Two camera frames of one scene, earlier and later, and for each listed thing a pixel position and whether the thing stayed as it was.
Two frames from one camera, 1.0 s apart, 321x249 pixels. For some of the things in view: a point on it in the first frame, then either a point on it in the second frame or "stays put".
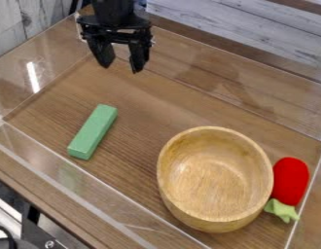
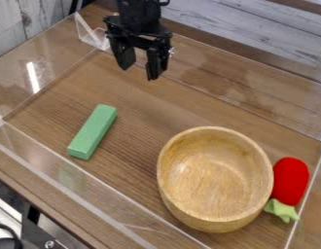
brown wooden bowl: (213, 179) stays put
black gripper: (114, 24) → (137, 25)
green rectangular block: (88, 137) stays put
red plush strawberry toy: (290, 188) stays put
